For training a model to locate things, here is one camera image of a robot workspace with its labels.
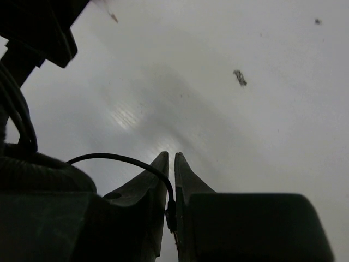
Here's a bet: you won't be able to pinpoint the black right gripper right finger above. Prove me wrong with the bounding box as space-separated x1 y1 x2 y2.
174 153 335 261

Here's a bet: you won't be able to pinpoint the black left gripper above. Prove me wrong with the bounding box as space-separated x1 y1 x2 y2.
1 0 88 86

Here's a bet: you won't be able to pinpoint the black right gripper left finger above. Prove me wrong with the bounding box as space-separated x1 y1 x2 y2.
0 151 169 262

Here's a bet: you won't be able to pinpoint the red headphones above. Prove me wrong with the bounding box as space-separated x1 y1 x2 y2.
103 0 118 23

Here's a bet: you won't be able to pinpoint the black headphones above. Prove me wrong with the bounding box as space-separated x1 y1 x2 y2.
1 144 97 193

